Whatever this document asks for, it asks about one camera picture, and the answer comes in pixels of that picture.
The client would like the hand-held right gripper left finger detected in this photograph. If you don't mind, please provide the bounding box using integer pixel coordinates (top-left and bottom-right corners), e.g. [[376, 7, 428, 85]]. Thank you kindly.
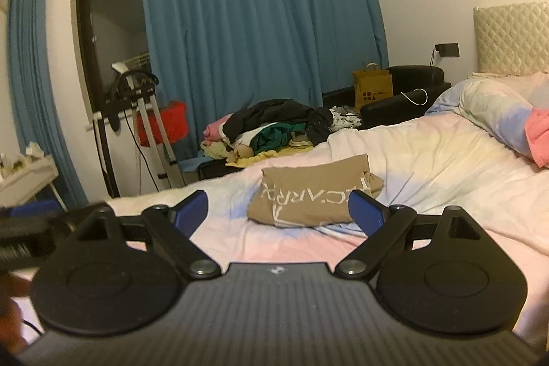
[[71, 190, 221, 279]]

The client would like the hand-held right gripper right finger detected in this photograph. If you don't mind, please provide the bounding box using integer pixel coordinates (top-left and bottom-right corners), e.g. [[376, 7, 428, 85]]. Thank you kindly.
[[334, 190, 483, 279]]

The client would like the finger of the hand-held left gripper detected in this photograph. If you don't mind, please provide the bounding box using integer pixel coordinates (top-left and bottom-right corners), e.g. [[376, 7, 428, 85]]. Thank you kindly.
[[9, 200, 66, 220]]

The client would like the tan t-shirt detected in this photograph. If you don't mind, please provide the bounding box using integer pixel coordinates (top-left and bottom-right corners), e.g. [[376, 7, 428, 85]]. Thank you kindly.
[[246, 154, 384, 229]]

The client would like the person's left hand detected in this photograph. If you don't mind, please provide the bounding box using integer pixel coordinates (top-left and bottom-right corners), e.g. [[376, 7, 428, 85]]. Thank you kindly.
[[0, 275, 28, 347]]

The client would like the white shelf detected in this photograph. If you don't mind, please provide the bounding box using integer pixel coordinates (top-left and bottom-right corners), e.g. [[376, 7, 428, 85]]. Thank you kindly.
[[0, 158, 61, 212]]

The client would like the row of small bottles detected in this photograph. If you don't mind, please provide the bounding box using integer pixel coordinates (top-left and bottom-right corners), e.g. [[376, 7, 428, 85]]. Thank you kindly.
[[0, 142, 48, 179]]

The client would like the bed with white pink sheet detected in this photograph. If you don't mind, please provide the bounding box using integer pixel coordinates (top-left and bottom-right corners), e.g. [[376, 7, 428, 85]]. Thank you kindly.
[[0, 85, 549, 352]]

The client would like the pale yellow garment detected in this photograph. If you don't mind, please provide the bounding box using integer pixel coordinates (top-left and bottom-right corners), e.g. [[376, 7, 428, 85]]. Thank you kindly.
[[201, 143, 314, 169]]

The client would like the pink garment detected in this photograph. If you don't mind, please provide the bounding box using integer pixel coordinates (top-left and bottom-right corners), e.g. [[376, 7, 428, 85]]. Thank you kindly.
[[203, 115, 235, 144]]

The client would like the red cloth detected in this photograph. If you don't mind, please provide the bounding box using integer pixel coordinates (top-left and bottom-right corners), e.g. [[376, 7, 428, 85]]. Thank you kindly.
[[159, 101, 190, 146]]

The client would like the black white patterned garment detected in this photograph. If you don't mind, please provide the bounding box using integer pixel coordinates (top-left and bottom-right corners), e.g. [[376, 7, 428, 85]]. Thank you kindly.
[[328, 105, 363, 131]]

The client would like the folded treadmill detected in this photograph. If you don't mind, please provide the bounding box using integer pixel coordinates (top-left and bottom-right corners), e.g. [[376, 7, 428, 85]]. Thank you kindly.
[[92, 55, 188, 198]]

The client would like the black armchair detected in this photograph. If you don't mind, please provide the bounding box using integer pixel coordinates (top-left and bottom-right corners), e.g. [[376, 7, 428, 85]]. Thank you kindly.
[[322, 66, 452, 131]]

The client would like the green garment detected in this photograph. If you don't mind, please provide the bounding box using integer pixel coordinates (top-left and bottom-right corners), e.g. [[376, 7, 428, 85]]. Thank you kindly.
[[251, 123, 305, 151]]

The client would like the yellow paper bag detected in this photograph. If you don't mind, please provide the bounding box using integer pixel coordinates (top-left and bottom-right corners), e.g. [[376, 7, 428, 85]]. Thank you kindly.
[[352, 61, 394, 110]]

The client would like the narrow blue curtain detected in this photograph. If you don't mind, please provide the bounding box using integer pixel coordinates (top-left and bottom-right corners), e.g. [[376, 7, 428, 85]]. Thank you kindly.
[[6, 0, 89, 209]]

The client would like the pastel duvet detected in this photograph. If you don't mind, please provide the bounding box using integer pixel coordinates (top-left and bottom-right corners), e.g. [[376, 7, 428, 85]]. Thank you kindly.
[[424, 72, 549, 162]]

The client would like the pink pillow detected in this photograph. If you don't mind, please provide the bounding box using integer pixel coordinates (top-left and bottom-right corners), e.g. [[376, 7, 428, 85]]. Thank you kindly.
[[527, 106, 549, 168]]

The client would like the dark window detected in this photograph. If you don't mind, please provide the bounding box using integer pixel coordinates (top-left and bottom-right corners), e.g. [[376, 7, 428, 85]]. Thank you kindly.
[[76, 0, 149, 123]]

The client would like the wide blue curtain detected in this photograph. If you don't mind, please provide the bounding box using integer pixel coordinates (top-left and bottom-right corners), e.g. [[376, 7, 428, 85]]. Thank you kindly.
[[139, 0, 389, 175]]

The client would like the quilted cream headboard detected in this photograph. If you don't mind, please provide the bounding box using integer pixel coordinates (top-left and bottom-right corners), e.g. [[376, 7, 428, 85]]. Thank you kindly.
[[473, 1, 549, 76]]

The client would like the white cable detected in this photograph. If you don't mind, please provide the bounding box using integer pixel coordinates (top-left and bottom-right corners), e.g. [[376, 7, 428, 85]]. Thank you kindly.
[[401, 88, 429, 106]]

